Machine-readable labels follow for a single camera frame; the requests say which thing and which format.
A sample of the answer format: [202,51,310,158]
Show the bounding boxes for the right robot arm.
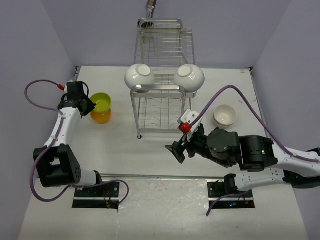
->
[165,126,320,197]

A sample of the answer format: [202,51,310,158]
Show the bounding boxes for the green bowl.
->
[90,92,112,114]

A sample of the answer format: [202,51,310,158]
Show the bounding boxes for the stainless steel dish rack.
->
[130,18,197,139]

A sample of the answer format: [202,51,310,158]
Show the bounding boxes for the large white bowl right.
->
[173,64,205,93]

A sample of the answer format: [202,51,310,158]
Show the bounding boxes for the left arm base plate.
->
[72,182,120,210]

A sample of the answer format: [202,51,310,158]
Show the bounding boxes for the orange bowl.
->
[90,109,112,124]

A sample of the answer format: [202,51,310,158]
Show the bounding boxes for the large white bowl left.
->
[124,64,155,89]

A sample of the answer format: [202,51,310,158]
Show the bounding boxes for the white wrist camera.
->
[178,109,203,142]
[57,81,75,94]

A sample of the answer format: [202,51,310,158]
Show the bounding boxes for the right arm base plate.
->
[207,179,256,210]

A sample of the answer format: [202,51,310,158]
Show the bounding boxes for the small white bowl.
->
[213,104,238,120]

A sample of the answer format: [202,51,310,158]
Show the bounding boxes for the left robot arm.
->
[33,81,104,197]

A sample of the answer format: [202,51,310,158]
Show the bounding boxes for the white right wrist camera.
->
[178,109,203,142]

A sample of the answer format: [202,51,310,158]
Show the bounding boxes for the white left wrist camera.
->
[57,81,75,94]

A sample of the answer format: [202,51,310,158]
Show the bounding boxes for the large white bowl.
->
[173,64,205,93]
[124,64,155,89]

